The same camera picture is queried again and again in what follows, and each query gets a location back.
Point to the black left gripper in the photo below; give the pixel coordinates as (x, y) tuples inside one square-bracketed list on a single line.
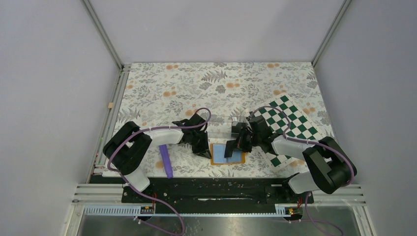
[(203, 151)]

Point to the purple marker pen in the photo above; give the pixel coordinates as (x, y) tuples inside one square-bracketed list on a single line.
[(166, 161)]

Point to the aluminium frame post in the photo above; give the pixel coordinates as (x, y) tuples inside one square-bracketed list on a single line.
[(102, 33), (330, 32)]

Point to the floral patterned table mat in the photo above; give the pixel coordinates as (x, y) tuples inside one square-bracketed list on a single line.
[(155, 94)]

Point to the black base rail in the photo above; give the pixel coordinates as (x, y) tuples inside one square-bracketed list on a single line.
[(216, 195)]

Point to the black credit card stack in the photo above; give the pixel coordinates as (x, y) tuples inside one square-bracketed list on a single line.
[(236, 128)]

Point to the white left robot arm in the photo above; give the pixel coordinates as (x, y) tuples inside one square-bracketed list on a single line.
[(127, 148)]

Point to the right aluminium frame post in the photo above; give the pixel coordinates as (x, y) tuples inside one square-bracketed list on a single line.
[(330, 32)]

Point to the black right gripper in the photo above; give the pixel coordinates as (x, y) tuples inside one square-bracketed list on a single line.
[(240, 140)]

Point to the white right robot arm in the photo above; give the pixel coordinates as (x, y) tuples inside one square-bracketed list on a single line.
[(328, 166)]

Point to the left aluminium frame post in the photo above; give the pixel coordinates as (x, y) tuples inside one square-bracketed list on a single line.
[(102, 33)]

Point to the green white chessboard mat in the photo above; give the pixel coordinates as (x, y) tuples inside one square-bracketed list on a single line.
[(284, 115)]

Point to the clear acrylic card box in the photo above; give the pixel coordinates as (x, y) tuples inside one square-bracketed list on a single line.
[(219, 127)]

